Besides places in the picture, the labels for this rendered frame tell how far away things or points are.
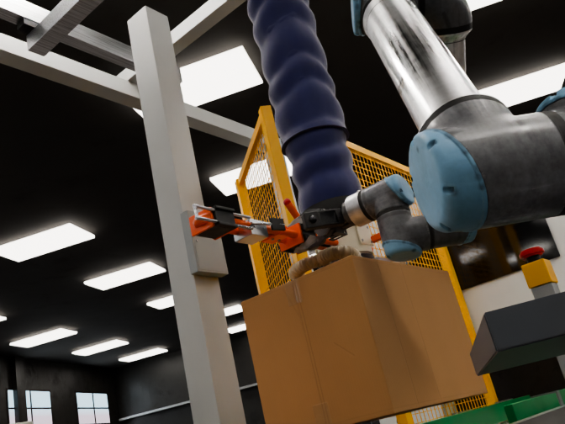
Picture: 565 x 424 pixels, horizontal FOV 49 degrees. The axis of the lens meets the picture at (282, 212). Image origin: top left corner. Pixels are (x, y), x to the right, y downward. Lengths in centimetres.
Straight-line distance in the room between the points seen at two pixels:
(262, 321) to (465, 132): 105
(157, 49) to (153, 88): 24
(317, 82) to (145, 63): 147
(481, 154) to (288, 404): 106
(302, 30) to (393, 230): 94
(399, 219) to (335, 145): 54
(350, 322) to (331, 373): 14
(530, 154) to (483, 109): 10
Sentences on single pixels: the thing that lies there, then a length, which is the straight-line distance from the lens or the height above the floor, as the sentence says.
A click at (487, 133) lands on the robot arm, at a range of 88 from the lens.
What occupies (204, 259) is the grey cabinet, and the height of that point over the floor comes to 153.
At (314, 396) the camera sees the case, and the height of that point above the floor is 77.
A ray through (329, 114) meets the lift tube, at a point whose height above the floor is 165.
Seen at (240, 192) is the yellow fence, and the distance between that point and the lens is 346.
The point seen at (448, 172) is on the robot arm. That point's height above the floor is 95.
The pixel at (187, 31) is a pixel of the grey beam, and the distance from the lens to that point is 417.
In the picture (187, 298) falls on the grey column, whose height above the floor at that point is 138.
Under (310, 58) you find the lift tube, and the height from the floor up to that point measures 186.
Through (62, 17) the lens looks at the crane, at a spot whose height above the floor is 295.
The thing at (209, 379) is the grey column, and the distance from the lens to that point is 276.
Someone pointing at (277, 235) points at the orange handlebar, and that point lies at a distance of 168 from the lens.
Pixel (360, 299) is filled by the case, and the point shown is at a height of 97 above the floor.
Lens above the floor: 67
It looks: 20 degrees up
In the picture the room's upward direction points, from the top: 14 degrees counter-clockwise
